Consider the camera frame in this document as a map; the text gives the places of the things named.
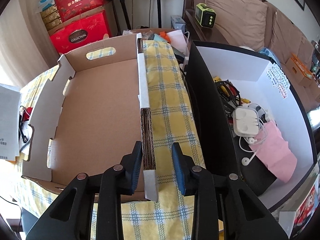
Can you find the brown cardboard tray box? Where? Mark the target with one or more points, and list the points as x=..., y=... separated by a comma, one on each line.
x=91, y=114

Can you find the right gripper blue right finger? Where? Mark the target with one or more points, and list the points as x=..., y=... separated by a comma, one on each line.
x=184, y=168

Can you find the orange small carton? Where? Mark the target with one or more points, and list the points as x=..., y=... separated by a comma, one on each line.
x=299, y=71

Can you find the green cube clock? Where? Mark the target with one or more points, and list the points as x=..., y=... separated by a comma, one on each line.
x=204, y=15

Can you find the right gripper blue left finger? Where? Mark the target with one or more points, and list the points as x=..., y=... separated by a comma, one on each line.
x=131, y=164

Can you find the yellow plaid tablecloth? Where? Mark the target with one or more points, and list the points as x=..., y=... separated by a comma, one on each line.
x=172, y=119

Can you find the white printed paper sheet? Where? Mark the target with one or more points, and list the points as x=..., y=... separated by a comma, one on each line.
x=9, y=121

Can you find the white earphone case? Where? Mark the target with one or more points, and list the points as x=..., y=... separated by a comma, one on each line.
x=245, y=122

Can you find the brown sofa cushion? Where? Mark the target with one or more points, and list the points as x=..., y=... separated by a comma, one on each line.
x=241, y=22

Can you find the black and white storage box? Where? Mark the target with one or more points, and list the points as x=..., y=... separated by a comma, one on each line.
x=222, y=77

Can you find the red collection gift bag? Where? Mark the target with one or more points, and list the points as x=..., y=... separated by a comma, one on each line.
x=81, y=32

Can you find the pink paper bag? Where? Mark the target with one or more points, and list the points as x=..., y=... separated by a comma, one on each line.
x=274, y=152

